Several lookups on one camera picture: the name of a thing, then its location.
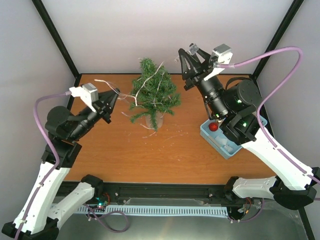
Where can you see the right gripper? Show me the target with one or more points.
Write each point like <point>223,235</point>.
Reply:
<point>191,76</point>

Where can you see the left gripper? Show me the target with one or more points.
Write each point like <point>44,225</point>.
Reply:
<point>106,103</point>

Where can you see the clear battery box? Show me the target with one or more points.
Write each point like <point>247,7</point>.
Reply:
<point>193,49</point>

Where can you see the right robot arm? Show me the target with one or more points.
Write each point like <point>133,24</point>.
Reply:
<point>236,106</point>

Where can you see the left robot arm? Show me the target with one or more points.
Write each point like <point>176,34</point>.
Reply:
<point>38,219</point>

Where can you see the small green christmas tree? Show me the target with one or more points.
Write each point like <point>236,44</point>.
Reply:
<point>154,92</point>

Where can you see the red bauble ornament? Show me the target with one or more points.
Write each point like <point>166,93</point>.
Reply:
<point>213,126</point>

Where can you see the light blue plastic basket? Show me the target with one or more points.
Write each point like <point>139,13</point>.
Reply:
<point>225,145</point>

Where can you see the small circuit board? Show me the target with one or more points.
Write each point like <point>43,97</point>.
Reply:
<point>101,205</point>

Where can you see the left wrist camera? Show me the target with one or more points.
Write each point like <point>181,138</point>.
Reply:
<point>88,93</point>

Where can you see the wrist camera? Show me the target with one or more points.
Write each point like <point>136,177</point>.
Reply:
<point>88,93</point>
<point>221,54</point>

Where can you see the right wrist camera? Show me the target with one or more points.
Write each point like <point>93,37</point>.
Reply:
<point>221,54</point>

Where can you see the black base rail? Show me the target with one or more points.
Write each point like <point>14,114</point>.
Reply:
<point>213,194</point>

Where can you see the right back frame post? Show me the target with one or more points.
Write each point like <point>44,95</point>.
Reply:
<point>279,33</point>

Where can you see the frame post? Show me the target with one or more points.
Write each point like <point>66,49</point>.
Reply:
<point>279,33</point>
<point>50,26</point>

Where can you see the light blue cable duct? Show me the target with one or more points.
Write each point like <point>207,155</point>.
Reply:
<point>165,211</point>

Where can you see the left back frame post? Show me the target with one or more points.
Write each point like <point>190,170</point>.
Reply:
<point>50,26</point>

